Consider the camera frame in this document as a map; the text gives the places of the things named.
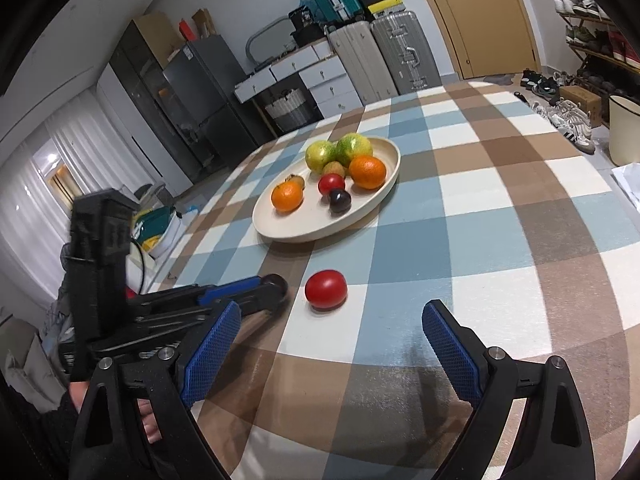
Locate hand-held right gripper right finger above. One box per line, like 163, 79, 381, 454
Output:
421, 299, 597, 480

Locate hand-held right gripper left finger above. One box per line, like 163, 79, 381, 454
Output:
70, 300, 243, 480

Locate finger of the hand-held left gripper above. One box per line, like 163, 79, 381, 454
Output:
89, 291, 288, 357
127, 275, 265, 318

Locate dark purple plum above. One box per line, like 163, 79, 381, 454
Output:
257, 274, 290, 306

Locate cream round plate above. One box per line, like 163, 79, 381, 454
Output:
251, 136, 402, 244

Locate large red tomato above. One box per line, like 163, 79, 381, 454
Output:
305, 269, 348, 310

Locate orange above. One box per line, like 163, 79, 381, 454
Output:
271, 181, 305, 213
348, 155, 388, 190

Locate small red tomato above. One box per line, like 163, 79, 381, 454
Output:
318, 173, 346, 197

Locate person's left hand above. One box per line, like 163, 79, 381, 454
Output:
137, 399, 164, 445

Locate white storage bin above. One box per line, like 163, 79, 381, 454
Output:
125, 220, 187, 266

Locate green bag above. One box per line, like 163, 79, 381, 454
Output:
132, 207, 183, 253

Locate white curtain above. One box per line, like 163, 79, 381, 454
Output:
0, 87, 166, 311

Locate checkered tablecloth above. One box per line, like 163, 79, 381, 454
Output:
165, 80, 640, 480

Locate dark glass cabinet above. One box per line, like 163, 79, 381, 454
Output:
109, 20, 211, 181

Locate yellow-green citrus fruit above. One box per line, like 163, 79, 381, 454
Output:
305, 141, 337, 172

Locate wicker basket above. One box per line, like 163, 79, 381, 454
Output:
264, 87, 307, 131

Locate green citrus fruit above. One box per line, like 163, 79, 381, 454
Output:
335, 133, 374, 163

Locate grey refrigerator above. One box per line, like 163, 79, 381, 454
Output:
162, 35, 276, 166

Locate white desk drawer unit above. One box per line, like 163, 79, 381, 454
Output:
234, 40, 333, 103

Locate white drawer cabinet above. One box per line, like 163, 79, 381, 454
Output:
299, 55, 363, 117

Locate white paper sheet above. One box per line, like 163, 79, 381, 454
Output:
611, 162, 640, 216

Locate white sneakers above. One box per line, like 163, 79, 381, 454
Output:
530, 99, 598, 154

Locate beige suitcase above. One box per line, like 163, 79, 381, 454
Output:
327, 21, 398, 106

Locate dark floor shoes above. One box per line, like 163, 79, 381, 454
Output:
520, 69, 568, 106

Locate white bucket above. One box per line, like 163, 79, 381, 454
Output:
607, 95, 640, 167

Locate small cardboard box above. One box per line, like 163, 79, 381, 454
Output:
559, 85, 603, 128

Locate black bag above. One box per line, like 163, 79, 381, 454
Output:
289, 6, 321, 32

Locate silver suitcase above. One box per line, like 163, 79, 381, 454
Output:
371, 10, 442, 95

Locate wooden shoe rack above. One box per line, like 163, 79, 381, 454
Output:
537, 0, 640, 126

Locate yellow and black box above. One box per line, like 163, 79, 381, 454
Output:
365, 0, 405, 17

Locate wooden door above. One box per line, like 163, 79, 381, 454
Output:
405, 0, 541, 81

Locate group of shoes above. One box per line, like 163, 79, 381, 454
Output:
537, 0, 640, 66

